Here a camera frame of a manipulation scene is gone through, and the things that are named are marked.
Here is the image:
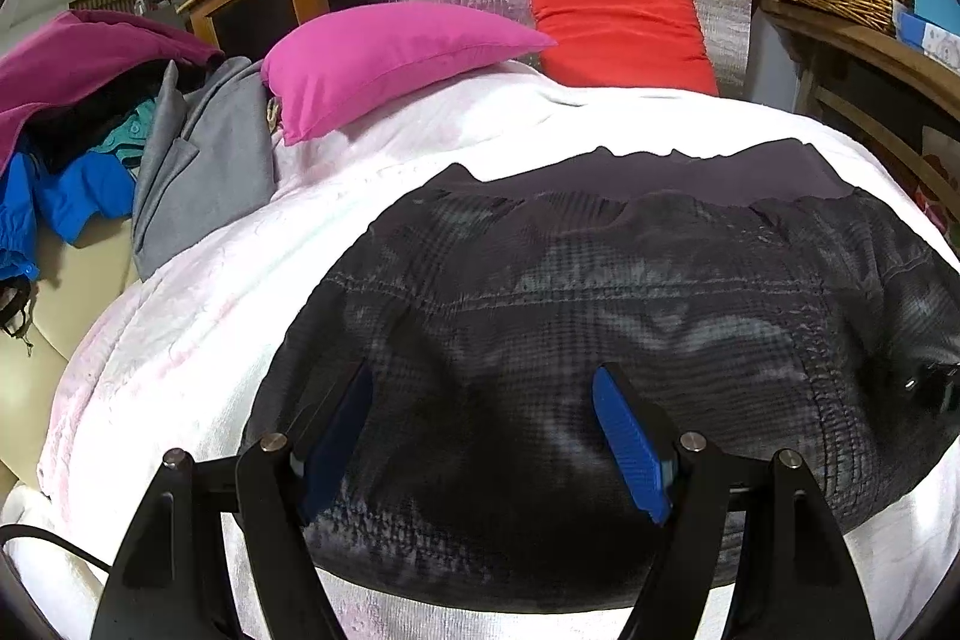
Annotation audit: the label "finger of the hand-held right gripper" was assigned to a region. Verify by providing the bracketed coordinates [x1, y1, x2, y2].
[896, 361, 960, 420]

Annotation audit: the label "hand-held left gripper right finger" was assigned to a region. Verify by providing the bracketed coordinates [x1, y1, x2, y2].
[591, 362, 875, 640]

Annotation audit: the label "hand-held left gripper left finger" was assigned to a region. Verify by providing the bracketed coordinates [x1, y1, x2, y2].
[90, 359, 376, 640]

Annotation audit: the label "black quilted jacket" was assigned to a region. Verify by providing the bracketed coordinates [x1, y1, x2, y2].
[240, 137, 960, 615]

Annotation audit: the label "white embossed blanket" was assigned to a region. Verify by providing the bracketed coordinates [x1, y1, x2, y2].
[37, 59, 960, 640]

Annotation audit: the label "grey garment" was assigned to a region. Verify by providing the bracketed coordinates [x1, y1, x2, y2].
[133, 56, 282, 280]

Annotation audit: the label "beige sofa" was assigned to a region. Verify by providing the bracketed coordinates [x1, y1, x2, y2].
[0, 227, 143, 506]

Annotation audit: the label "white patterned box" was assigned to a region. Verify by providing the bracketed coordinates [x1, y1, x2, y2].
[896, 10, 960, 64]

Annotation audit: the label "wooden table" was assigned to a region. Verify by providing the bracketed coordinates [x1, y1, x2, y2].
[757, 0, 960, 221]

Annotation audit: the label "blue garment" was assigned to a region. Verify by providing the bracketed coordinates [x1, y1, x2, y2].
[0, 149, 140, 285]

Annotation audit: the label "teal garment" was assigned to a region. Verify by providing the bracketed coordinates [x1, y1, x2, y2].
[86, 100, 162, 169]

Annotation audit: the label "magenta pillow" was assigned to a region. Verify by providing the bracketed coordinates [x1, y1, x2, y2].
[261, 2, 560, 146]

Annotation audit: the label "red pillow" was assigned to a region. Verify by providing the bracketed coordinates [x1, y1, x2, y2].
[523, 0, 719, 97]

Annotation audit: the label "magenta cloth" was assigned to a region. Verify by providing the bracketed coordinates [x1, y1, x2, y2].
[0, 8, 226, 172]

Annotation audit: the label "black cable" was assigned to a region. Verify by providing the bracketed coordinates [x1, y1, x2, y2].
[0, 524, 113, 573]

